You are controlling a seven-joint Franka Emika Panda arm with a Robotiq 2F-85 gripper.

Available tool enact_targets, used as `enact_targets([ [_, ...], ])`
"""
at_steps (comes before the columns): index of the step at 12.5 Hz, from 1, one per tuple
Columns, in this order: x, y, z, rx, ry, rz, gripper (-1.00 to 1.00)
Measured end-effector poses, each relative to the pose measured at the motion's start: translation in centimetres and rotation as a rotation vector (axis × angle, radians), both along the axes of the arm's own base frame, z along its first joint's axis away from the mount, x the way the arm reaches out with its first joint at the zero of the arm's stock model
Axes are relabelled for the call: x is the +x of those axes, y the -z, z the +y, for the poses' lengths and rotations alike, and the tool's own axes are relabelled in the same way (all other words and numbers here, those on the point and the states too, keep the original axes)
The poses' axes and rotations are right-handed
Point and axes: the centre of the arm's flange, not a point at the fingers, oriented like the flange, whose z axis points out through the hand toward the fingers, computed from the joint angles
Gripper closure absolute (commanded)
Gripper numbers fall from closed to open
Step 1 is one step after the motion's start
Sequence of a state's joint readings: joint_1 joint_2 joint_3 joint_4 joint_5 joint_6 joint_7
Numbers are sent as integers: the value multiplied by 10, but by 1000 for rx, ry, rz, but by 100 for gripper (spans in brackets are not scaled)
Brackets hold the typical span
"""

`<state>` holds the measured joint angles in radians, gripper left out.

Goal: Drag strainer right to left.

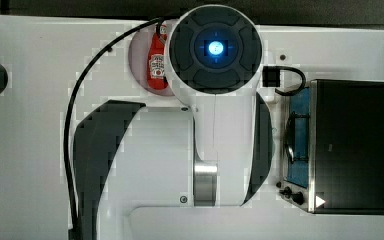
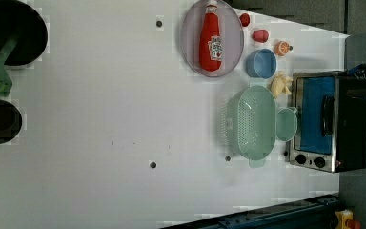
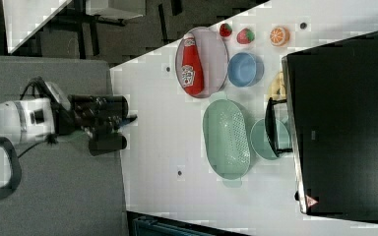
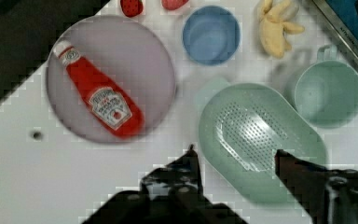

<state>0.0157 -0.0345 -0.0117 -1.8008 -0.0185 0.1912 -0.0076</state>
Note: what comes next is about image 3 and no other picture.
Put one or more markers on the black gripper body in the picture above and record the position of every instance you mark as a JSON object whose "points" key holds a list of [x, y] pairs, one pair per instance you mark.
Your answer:
{"points": [[99, 116]]}

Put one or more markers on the green plastic strainer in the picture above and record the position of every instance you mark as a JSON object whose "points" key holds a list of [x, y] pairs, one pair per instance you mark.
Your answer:
{"points": [[226, 142]]}

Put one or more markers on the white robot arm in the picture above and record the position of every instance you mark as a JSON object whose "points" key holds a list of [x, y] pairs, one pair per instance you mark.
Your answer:
{"points": [[44, 113]]}

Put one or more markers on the red ketchup bottle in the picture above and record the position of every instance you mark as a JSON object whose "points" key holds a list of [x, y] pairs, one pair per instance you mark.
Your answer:
{"points": [[192, 71]]}

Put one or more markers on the blue bowl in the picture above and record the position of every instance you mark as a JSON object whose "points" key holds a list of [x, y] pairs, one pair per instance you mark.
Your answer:
{"points": [[245, 69]]}

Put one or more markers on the dark red strawberry toy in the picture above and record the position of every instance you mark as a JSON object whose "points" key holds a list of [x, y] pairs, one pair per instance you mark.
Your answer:
{"points": [[225, 30]]}

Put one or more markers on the green mug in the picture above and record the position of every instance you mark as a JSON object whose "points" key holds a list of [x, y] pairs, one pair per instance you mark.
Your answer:
{"points": [[262, 145]]}

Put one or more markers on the pink strawberry toy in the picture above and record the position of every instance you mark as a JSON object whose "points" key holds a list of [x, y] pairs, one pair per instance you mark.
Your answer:
{"points": [[245, 36]]}

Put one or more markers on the yellow banana toy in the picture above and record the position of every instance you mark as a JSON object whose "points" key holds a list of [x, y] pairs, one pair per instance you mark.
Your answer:
{"points": [[276, 89]]}

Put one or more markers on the orange slice toy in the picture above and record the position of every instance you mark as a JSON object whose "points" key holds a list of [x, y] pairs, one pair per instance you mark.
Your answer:
{"points": [[279, 36]]}

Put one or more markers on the black toaster oven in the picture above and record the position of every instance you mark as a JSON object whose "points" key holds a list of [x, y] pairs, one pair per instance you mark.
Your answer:
{"points": [[331, 95]]}

